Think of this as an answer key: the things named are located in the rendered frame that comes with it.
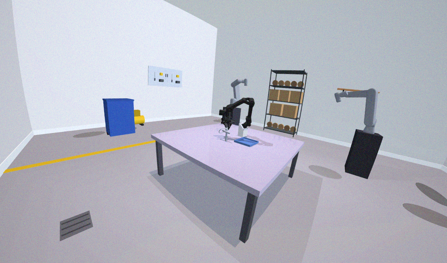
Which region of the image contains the blue tray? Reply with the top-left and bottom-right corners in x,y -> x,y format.
234,137 -> 259,147

